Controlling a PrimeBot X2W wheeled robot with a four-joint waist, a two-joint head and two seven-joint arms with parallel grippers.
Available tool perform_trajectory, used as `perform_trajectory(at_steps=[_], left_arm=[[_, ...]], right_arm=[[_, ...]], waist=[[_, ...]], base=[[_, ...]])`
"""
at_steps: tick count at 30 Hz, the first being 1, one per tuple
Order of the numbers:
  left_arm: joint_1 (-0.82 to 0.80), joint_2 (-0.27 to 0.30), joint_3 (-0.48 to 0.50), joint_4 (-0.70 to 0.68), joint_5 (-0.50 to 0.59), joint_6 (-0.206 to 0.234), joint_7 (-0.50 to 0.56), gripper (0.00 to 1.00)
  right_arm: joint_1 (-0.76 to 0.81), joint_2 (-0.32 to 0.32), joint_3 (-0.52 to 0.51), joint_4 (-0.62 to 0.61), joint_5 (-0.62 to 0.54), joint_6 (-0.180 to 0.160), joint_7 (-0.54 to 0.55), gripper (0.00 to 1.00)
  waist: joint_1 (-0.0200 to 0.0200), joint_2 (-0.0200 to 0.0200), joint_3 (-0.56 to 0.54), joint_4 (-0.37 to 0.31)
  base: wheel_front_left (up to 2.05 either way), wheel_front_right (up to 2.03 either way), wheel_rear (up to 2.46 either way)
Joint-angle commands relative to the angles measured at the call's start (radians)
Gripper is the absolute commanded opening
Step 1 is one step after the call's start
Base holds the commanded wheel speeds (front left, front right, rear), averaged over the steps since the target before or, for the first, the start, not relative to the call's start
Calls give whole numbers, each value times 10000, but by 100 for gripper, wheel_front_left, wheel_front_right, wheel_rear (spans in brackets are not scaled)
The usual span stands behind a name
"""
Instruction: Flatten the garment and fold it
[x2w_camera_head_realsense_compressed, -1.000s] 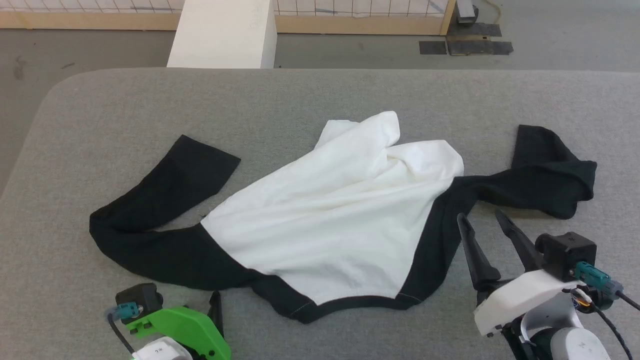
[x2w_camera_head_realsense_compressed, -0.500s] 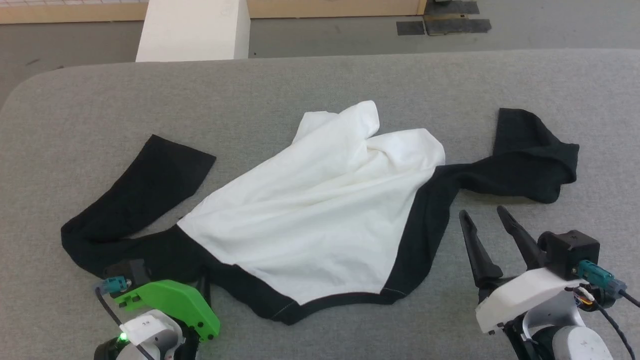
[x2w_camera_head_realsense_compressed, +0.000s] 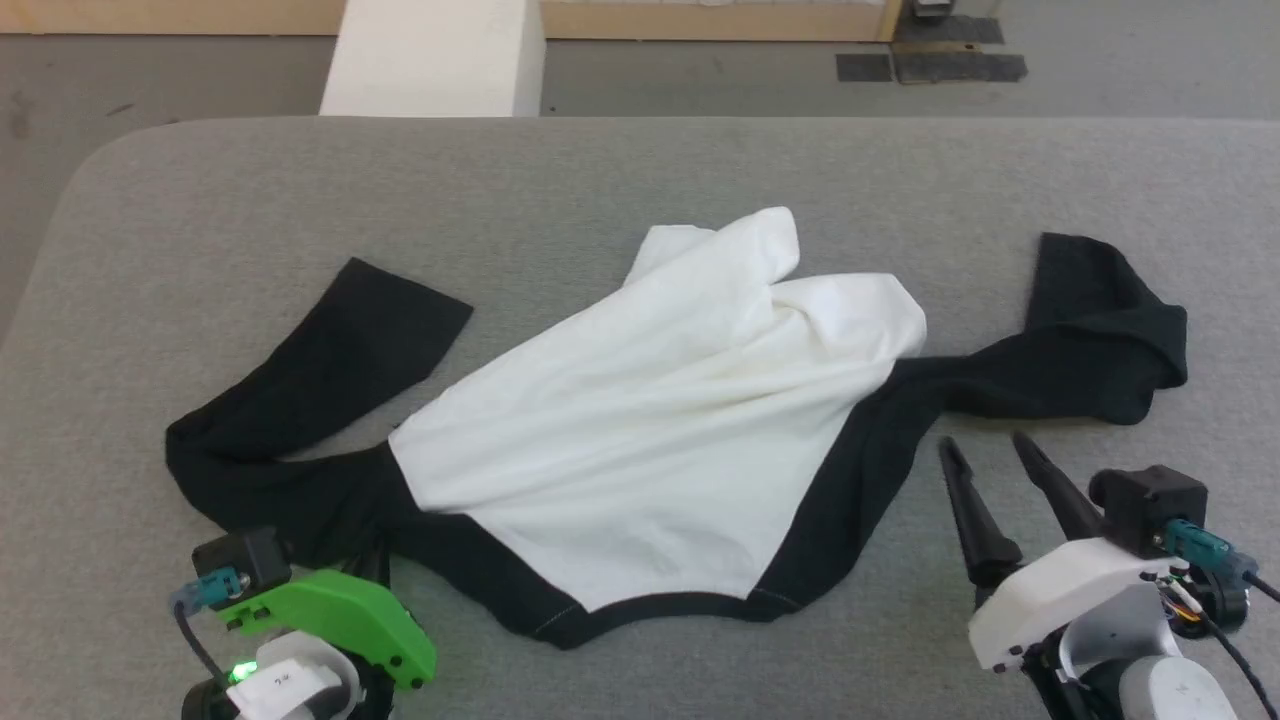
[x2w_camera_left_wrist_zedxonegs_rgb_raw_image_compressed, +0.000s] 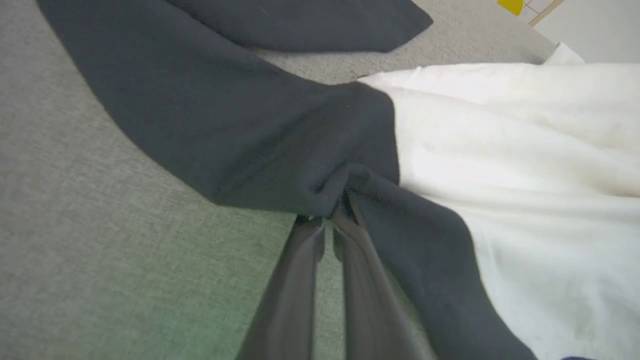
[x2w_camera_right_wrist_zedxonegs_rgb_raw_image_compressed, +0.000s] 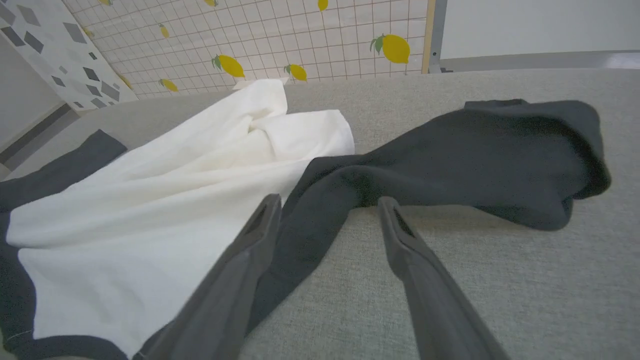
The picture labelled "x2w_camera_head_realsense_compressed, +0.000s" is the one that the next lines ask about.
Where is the square black floor mat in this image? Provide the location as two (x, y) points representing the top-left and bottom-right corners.
(893, 15), (1004, 46)

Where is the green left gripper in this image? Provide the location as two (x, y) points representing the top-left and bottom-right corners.
(215, 568), (438, 691)

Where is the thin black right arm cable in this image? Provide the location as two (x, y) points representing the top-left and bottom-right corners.
(1195, 608), (1280, 717)

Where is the right camera cable teal plug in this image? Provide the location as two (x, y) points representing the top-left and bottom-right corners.
(1165, 520), (1280, 603)

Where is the left camera cable teal plug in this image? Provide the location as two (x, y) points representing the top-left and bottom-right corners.
(170, 565), (251, 691)

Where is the white rectangular box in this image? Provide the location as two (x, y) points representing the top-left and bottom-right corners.
(320, 0), (546, 118)

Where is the long black floor mat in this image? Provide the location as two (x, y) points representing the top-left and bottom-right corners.
(893, 50), (1029, 85)

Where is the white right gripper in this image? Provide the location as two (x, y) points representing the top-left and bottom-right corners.
(938, 432), (1183, 671)

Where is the camera cable teal plug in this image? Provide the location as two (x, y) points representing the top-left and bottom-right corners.
(170, 565), (251, 691)
(1165, 520), (1280, 603)

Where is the white and black shirt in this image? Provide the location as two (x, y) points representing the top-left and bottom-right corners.
(165, 205), (1191, 651)

